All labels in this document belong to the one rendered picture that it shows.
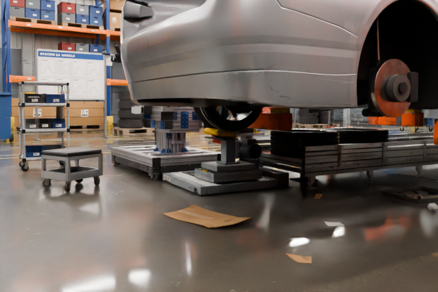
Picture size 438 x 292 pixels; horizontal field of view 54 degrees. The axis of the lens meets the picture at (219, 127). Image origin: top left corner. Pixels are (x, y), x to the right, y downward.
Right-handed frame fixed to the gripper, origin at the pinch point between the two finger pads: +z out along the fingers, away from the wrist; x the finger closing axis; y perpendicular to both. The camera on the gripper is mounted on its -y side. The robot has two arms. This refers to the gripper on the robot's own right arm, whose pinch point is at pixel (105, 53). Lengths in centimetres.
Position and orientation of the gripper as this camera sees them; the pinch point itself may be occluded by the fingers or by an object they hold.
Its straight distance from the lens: 435.3
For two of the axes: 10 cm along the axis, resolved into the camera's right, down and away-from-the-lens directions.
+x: -7.2, -1.7, 6.7
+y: -1.0, 9.8, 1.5
